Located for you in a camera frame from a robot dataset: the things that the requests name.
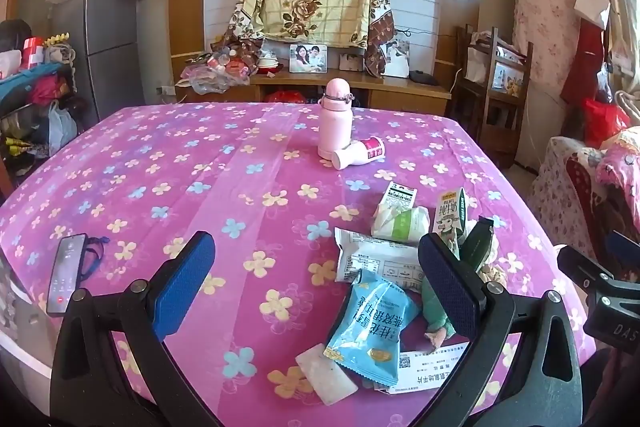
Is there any pink printed blanket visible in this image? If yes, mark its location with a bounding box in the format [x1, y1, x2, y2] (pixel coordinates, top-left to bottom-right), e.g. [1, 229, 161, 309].
[597, 142, 640, 208]

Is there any white plastic bag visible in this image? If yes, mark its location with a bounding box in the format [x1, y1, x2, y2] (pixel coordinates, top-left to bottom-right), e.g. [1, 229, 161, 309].
[47, 99, 78, 158]

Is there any green white pouch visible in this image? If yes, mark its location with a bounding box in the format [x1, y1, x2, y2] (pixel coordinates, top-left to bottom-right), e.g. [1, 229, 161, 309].
[371, 202, 431, 242]

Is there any blue snack packet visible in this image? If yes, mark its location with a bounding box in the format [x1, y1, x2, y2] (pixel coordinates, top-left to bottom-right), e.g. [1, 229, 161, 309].
[323, 268, 421, 392]

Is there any dark wooden chair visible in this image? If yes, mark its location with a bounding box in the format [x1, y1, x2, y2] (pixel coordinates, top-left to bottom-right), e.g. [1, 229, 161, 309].
[452, 24, 535, 168]

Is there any tall pink floral cover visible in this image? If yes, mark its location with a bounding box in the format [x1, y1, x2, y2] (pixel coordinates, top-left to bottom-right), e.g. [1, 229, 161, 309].
[514, 0, 583, 82]

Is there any wooden cabinet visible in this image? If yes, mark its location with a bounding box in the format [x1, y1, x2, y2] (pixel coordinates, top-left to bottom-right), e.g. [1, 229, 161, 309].
[170, 72, 453, 118]

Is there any white printed wrapper packet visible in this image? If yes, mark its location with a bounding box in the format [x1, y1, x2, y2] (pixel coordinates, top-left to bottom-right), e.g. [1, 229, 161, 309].
[334, 227, 426, 294]

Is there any black smartphone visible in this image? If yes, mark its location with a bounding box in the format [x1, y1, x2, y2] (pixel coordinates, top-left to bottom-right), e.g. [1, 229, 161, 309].
[46, 233, 88, 318]

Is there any framed couple photo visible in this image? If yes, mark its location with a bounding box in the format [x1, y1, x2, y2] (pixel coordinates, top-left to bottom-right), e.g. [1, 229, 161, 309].
[289, 44, 328, 74]

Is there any red hanging garment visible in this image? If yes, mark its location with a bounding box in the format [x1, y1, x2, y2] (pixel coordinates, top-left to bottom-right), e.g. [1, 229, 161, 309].
[560, 24, 608, 108]

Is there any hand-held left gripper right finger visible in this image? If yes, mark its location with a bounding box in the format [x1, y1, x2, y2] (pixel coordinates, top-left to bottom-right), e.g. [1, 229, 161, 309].
[417, 232, 583, 427]

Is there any blue bag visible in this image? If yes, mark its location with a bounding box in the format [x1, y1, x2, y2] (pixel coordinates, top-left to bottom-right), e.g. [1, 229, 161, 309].
[0, 62, 66, 102]

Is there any dark blue phone lanyard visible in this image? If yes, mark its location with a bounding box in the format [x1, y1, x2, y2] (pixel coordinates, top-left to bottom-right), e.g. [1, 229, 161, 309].
[82, 234, 111, 280]

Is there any green wrapper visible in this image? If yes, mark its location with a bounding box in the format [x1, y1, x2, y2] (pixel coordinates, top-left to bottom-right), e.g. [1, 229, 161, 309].
[420, 274, 458, 350]

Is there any green white milk carton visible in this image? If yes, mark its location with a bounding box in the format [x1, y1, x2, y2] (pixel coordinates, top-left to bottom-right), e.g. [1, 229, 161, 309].
[432, 187, 469, 260]

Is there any white medicine box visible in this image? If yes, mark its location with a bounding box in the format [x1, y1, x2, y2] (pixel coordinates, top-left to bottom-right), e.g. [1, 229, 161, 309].
[372, 341, 471, 394]

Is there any white bottle with pink label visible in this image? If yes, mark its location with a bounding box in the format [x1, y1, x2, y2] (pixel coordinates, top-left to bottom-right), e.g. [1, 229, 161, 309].
[332, 136, 387, 170]

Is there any white wedding photo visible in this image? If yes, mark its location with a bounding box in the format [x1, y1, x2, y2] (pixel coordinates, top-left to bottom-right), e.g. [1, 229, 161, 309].
[382, 39, 412, 78]

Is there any pink thermos bottle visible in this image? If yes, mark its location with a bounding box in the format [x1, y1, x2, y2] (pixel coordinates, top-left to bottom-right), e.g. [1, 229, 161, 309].
[317, 78, 355, 160]

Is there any white paper bag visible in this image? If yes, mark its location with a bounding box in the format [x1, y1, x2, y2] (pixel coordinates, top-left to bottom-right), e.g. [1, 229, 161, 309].
[574, 0, 612, 30]

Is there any large white tissue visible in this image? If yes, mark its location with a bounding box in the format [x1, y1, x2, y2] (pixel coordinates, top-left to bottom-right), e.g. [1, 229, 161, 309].
[477, 257, 507, 285]

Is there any grey refrigerator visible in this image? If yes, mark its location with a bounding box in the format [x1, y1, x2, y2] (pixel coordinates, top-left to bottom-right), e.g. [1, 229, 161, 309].
[47, 0, 146, 128]

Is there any red white box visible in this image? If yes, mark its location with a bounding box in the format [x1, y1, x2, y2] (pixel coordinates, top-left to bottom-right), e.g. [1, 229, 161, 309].
[22, 36, 46, 68]

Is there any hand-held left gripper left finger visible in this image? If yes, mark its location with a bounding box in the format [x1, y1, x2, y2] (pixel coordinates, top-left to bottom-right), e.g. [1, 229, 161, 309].
[49, 231, 221, 427]

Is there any red plastic bag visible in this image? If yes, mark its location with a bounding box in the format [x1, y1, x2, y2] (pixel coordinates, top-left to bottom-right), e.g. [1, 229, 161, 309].
[582, 99, 632, 148]

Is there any white rectangular sachet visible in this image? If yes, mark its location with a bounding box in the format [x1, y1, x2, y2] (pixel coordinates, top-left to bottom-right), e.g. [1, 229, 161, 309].
[295, 343, 360, 407]

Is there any dark green packet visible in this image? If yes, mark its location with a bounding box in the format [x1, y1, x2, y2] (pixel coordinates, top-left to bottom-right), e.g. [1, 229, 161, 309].
[459, 216, 496, 270]

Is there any clear plastic bag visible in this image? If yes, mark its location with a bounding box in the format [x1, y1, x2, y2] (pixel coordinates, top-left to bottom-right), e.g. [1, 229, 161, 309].
[177, 64, 251, 95]

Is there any small printed white carton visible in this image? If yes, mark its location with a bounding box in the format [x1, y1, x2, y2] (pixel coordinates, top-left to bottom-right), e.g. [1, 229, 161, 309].
[382, 182, 419, 214]

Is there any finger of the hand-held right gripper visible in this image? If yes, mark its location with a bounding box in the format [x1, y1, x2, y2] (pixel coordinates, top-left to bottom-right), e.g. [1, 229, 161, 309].
[556, 245, 618, 295]
[606, 230, 640, 280]

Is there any pink floral tablecloth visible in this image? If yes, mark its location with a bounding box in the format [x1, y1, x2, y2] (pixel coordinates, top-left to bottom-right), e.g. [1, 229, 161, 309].
[0, 101, 598, 427]

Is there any floral covered sofa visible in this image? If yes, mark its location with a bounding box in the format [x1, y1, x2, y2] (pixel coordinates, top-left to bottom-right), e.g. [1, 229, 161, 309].
[530, 127, 640, 258]

